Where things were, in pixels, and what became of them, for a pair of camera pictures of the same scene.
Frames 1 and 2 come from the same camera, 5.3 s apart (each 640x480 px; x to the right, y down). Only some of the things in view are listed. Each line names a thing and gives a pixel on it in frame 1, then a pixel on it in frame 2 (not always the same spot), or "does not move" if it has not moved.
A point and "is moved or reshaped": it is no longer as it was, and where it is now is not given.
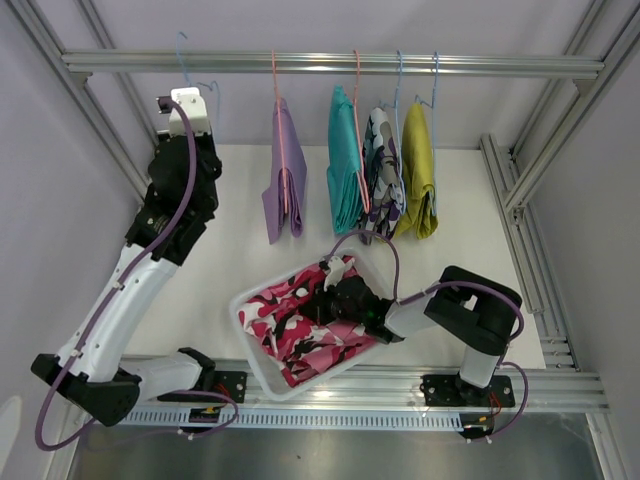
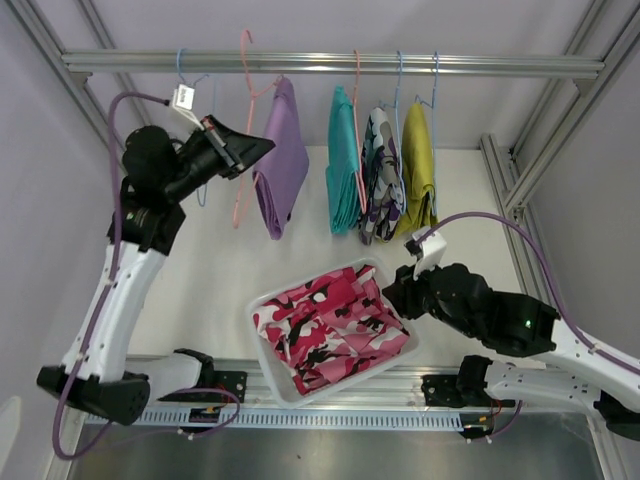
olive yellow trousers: (418, 175) does not move
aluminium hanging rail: (278, 62) does not move
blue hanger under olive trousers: (431, 105) does not move
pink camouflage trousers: (302, 348) does not move
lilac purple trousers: (285, 193) is moved or reshaped
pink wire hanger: (279, 131) → (241, 189)
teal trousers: (343, 164) does not move
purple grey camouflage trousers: (384, 184) does not move
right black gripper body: (329, 307) → (413, 296)
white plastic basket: (267, 375) → (328, 329)
